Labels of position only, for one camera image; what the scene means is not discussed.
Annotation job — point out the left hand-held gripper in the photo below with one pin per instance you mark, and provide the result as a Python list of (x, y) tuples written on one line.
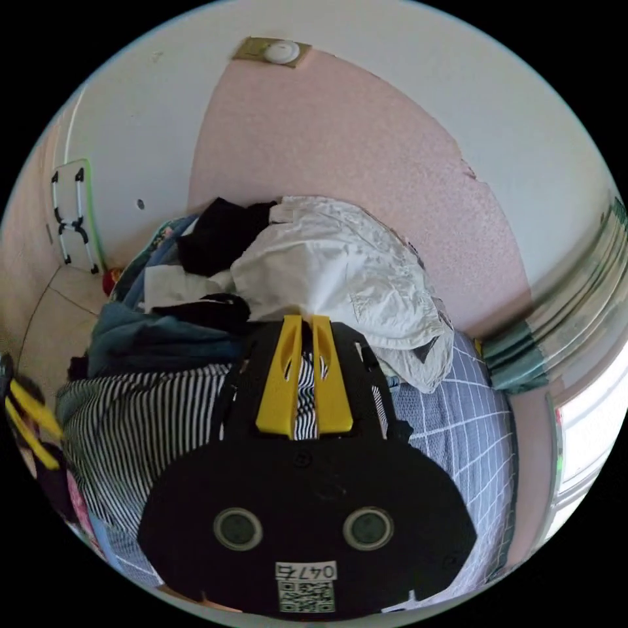
[(55, 483)]

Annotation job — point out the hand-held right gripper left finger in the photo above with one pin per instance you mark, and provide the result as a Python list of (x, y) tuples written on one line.
[(277, 387)]

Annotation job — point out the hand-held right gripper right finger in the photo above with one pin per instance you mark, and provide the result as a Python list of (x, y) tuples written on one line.
[(331, 392)]

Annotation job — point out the white shorts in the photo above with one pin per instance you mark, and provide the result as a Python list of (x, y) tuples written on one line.
[(343, 275)]

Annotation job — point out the black white striped garment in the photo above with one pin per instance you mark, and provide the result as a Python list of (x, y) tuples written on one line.
[(147, 417)]

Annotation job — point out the bed with grey checked sheet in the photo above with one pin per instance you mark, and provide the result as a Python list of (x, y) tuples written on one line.
[(456, 441)]

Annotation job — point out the pile of clothes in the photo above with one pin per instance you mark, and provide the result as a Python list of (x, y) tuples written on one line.
[(211, 245)]

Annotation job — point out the white folding table green edge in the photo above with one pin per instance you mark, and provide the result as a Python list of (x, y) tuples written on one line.
[(73, 216)]

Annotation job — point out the teal and white curtain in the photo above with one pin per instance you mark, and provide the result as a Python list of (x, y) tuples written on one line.
[(549, 319)]

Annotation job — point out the window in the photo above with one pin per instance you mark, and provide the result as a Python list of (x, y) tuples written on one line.
[(589, 432)]

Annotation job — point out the round white ceiling lamp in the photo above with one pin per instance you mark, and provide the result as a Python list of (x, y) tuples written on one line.
[(281, 53)]

